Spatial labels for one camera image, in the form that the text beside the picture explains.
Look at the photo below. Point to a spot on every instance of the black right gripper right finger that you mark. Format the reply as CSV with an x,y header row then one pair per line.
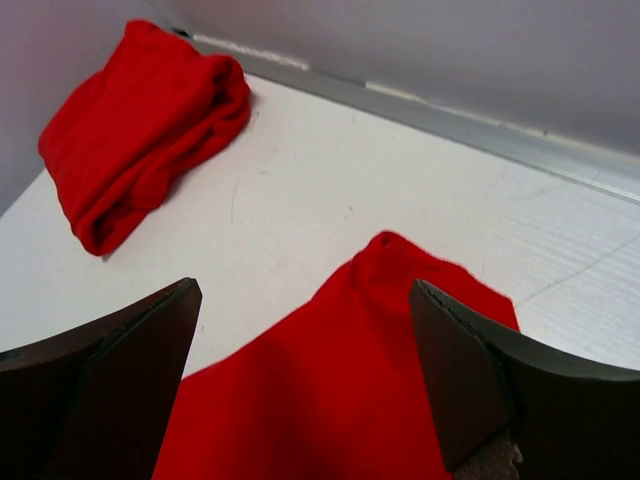
x,y
506,406

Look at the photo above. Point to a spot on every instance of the red t shirt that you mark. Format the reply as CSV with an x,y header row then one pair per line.
x,y
157,109
332,391

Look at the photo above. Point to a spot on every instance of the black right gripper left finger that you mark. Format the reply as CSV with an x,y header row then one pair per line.
x,y
94,402

